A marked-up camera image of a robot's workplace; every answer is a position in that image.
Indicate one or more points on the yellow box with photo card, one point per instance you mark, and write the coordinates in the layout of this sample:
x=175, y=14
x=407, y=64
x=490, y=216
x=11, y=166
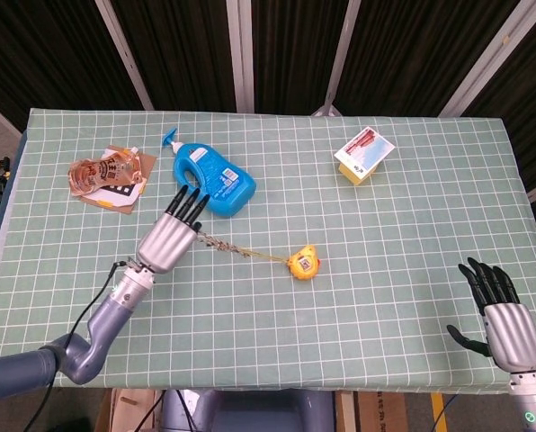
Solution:
x=362, y=155

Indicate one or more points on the brown cardboard box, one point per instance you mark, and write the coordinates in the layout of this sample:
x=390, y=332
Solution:
x=380, y=411

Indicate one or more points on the orange transparent refill pouch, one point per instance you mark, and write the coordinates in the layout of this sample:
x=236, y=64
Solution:
x=104, y=171

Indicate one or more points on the blue detergent pump bottle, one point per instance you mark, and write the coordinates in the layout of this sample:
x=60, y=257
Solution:
x=214, y=180

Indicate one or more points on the brown cardboard marker card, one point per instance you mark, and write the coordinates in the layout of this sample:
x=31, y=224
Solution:
x=131, y=191

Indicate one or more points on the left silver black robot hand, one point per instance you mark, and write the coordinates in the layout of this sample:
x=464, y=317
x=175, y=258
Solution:
x=171, y=238

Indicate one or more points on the light wooden board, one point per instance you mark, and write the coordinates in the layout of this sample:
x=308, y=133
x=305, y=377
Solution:
x=131, y=410

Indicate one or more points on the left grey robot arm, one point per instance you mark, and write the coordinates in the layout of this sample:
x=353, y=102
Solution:
x=79, y=342

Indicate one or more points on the yellow tape measure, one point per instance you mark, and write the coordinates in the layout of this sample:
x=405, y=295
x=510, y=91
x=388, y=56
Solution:
x=304, y=262

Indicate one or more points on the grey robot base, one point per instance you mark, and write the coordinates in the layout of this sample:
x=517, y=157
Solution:
x=245, y=411

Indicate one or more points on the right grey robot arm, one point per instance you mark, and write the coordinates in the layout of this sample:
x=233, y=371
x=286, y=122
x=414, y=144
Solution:
x=532, y=400

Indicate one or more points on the green checkered tablecloth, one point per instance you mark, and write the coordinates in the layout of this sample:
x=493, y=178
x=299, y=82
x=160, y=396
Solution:
x=295, y=324

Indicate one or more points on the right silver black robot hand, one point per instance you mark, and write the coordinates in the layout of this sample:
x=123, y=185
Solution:
x=511, y=335

